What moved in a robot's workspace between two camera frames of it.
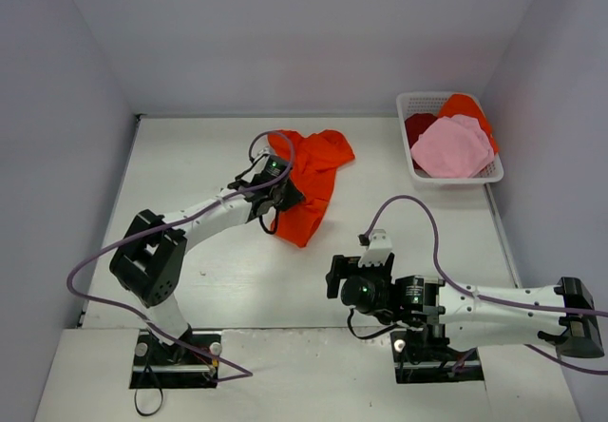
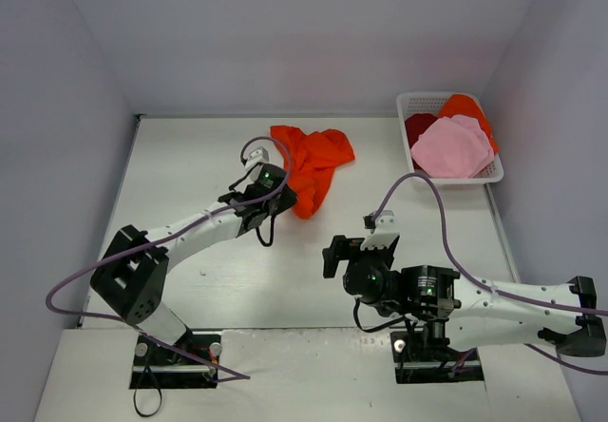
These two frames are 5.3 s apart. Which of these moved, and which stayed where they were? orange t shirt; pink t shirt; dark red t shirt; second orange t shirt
Moved: orange t shirt
Stayed: second orange t shirt; pink t shirt; dark red t shirt
